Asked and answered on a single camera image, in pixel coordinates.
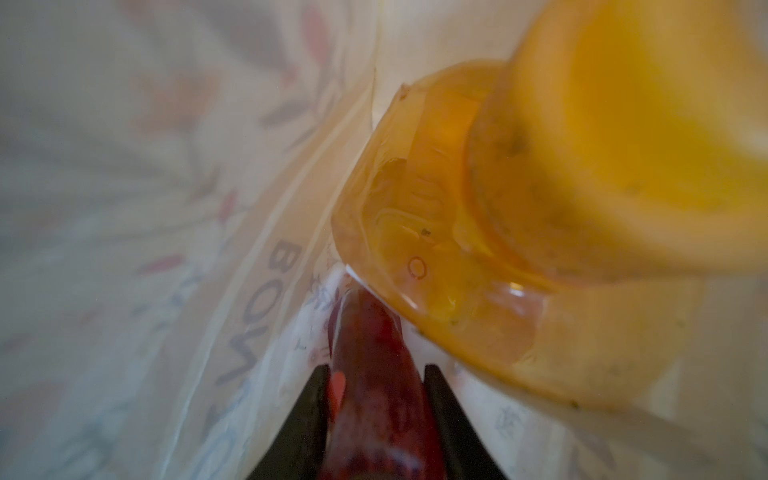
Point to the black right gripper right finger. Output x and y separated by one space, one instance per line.
464 455

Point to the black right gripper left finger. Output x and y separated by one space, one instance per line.
299 447

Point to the red Fairy dish soap bottle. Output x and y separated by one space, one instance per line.
381 425

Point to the large orange pump soap bottle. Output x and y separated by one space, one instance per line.
552 220

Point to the cream canvas shopping bag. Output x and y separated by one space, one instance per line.
169 172

